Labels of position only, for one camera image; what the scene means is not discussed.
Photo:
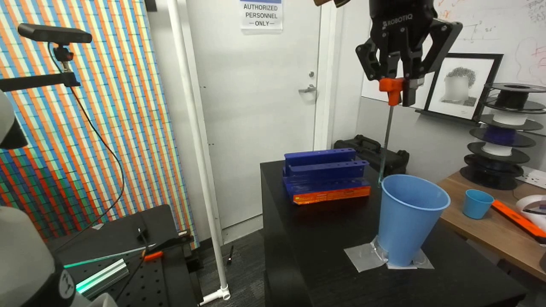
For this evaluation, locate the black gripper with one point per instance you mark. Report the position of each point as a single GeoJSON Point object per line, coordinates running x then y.
{"type": "Point", "coordinates": [402, 26]}

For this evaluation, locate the orange tool with metal shaft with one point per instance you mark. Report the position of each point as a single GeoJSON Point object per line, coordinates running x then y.
{"type": "Point", "coordinates": [391, 89]}

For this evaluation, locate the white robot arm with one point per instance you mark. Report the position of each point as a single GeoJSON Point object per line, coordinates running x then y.
{"type": "Point", "coordinates": [23, 256]}

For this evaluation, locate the large blue cup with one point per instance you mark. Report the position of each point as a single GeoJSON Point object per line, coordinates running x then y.
{"type": "Point", "coordinates": [410, 219]}

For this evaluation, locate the small blue cup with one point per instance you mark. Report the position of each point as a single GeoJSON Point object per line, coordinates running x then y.
{"type": "Point", "coordinates": [478, 205]}

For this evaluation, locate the white round object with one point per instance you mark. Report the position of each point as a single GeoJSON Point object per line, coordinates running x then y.
{"type": "Point", "coordinates": [531, 205]}

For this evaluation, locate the framed portrait photo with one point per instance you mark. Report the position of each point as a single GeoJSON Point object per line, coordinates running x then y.
{"type": "Point", "coordinates": [461, 86]}

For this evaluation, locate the black hard case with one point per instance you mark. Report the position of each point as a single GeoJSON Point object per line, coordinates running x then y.
{"type": "Point", "coordinates": [369, 150]}

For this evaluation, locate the whiteboard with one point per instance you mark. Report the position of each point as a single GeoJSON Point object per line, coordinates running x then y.
{"type": "Point", "coordinates": [512, 28]}

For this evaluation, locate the white filament spool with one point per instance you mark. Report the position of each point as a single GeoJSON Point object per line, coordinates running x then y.
{"type": "Point", "coordinates": [509, 120]}
{"type": "Point", "coordinates": [497, 150]}

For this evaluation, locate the blue filament spool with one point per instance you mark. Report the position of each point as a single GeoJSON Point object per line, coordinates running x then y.
{"type": "Point", "coordinates": [501, 135]}

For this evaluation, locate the blue rectangular box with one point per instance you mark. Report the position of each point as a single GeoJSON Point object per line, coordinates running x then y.
{"type": "Point", "coordinates": [327, 171]}

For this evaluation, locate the authorized personnel sign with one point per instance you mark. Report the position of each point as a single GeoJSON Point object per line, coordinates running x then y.
{"type": "Point", "coordinates": [262, 14]}

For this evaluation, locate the large black filament spool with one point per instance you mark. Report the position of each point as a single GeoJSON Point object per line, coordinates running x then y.
{"type": "Point", "coordinates": [495, 173]}

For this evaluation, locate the grey door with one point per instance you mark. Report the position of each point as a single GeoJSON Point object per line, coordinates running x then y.
{"type": "Point", "coordinates": [257, 113]}

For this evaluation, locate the wooden desk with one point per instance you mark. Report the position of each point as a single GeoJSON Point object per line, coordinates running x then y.
{"type": "Point", "coordinates": [489, 232]}

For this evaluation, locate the orange flat tool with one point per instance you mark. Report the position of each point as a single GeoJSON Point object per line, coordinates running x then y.
{"type": "Point", "coordinates": [521, 219]}

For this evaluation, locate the grey square mat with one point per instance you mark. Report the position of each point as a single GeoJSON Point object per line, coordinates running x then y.
{"type": "Point", "coordinates": [361, 256]}

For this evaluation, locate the black cabinet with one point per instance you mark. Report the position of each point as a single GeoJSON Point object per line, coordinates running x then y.
{"type": "Point", "coordinates": [342, 256]}

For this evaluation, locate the white support pole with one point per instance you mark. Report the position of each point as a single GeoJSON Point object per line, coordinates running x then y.
{"type": "Point", "coordinates": [197, 142]}

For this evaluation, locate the striped colourful backdrop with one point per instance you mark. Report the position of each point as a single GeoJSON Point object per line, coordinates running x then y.
{"type": "Point", "coordinates": [86, 130]}

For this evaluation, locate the black perforated robot table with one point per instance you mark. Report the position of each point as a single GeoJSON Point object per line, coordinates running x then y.
{"type": "Point", "coordinates": [142, 278]}

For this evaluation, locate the aluminium profile bar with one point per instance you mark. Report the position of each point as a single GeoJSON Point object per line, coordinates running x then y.
{"type": "Point", "coordinates": [100, 275]}

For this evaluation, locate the orange rack base plate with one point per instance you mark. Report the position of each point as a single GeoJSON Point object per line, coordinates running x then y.
{"type": "Point", "coordinates": [333, 195]}

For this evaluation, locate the black stereo camera bar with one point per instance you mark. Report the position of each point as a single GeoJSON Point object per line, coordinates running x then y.
{"type": "Point", "coordinates": [54, 33]}

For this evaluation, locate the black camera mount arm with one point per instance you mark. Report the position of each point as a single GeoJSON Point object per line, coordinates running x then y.
{"type": "Point", "coordinates": [40, 82]}

